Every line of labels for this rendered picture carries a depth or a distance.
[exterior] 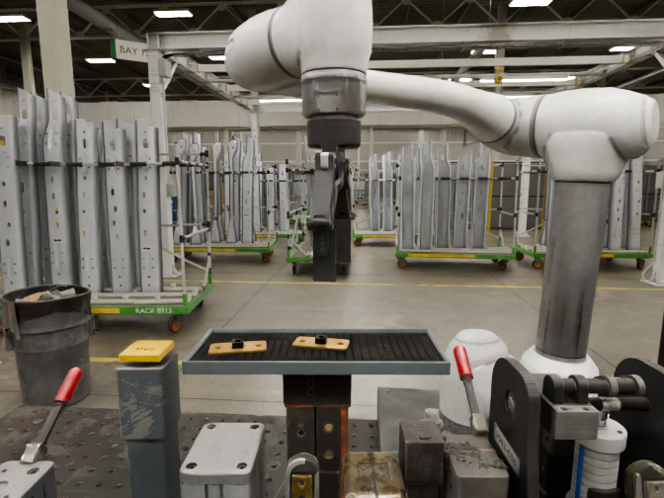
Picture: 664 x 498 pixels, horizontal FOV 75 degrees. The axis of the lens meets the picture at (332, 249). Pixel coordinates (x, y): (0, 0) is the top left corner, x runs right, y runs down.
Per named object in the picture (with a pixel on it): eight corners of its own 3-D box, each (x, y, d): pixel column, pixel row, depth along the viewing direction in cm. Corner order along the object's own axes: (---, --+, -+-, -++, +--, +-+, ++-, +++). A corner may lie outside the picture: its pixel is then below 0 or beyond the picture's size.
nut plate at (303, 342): (291, 346, 66) (291, 339, 65) (298, 338, 69) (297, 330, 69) (346, 350, 64) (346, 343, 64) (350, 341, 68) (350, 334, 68)
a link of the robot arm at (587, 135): (522, 410, 111) (621, 452, 95) (492, 436, 100) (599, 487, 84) (557, 98, 97) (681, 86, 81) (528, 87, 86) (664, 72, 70)
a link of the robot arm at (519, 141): (473, 90, 95) (537, 83, 85) (508, 113, 107) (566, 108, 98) (463, 150, 96) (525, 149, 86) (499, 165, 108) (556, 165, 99)
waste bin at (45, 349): (-13, 417, 261) (-29, 301, 250) (50, 377, 314) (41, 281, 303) (65, 421, 257) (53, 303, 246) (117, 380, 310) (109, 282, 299)
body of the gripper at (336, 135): (314, 124, 65) (314, 186, 66) (299, 116, 56) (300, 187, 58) (364, 123, 63) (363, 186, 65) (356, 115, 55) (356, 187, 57)
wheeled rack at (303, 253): (351, 276, 656) (352, 158, 629) (286, 275, 662) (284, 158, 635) (352, 255, 845) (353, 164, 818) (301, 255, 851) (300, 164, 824)
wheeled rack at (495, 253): (394, 269, 710) (396, 160, 683) (393, 258, 808) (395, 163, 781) (515, 272, 686) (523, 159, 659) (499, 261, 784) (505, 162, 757)
